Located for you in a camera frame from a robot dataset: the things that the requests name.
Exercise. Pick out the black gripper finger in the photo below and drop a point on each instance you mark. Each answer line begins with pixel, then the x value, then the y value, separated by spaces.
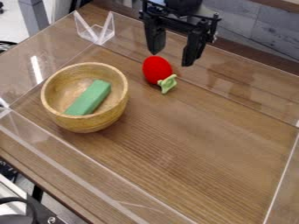
pixel 155 36
pixel 194 48

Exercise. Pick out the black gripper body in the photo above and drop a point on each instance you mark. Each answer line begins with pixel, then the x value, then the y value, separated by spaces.
pixel 182 15

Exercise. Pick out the green rectangular stick block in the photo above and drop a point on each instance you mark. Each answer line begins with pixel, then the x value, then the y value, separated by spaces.
pixel 89 99

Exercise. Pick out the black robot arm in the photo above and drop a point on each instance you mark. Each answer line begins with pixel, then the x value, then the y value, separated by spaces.
pixel 184 16

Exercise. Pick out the brown wooden bowl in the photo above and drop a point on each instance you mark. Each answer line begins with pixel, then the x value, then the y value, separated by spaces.
pixel 68 83

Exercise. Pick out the red plush strawberry toy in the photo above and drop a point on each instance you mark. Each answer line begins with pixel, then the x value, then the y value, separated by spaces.
pixel 159 73

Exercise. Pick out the clear acrylic corner bracket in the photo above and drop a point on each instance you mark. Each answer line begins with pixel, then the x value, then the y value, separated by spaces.
pixel 95 33

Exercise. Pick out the grey table leg post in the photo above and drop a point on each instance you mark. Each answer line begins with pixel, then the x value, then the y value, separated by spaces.
pixel 33 15

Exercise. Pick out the clear acrylic tray wall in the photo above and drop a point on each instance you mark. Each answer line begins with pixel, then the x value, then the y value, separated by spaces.
pixel 100 196

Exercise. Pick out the black metal bracket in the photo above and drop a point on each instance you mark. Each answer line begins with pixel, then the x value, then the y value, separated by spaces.
pixel 45 216

